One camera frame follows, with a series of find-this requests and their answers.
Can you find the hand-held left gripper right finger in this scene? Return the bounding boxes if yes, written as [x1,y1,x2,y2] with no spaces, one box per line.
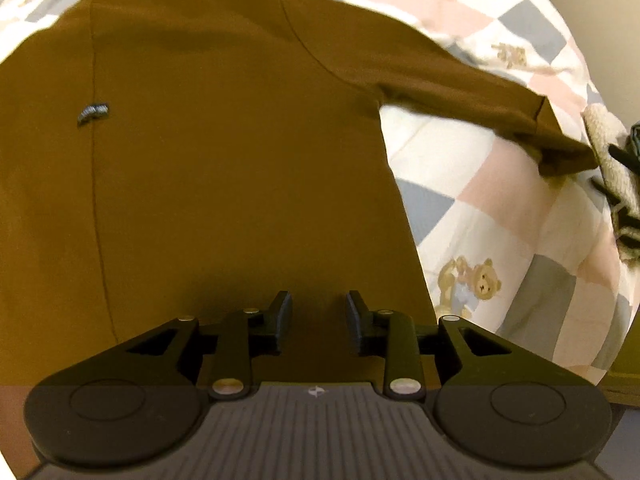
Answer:
[346,290,532,401]

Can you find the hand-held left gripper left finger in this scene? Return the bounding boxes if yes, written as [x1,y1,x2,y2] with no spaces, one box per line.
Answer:
[106,290,293,401]

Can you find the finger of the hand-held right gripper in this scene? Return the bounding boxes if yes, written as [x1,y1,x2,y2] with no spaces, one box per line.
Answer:
[612,202,640,262]
[591,142,640,210]

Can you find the brown long-sleeve shirt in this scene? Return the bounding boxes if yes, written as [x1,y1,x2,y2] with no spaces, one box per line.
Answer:
[0,0,599,387]

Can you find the cream knit cloth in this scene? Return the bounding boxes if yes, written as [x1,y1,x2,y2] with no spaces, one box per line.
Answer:
[581,105,632,221]

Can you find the checkered bear-print blanket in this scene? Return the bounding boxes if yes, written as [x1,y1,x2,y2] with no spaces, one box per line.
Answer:
[0,0,640,387]

